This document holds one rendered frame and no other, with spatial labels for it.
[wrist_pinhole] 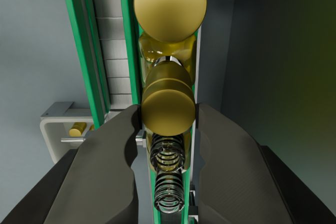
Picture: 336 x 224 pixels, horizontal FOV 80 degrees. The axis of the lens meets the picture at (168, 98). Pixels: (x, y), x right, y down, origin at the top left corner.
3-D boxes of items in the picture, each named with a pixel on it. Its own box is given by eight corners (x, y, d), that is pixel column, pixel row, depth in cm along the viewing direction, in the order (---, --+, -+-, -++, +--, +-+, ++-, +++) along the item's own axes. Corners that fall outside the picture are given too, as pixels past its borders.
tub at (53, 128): (135, 147, 67) (131, 167, 59) (68, 147, 67) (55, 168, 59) (130, 101, 58) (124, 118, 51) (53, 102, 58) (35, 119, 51)
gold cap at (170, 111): (190, 102, 17) (197, 137, 13) (147, 104, 17) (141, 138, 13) (191, 61, 15) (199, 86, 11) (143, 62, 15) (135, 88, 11)
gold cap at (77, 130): (76, 129, 61) (70, 138, 57) (73, 119, 59) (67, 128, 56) (88, 129, 61) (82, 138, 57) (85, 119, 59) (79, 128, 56)
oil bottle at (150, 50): (183, 44, 38) (198, 99, 19) (153, 45, 38) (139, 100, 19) (184, 12, 35) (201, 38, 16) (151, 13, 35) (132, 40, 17)
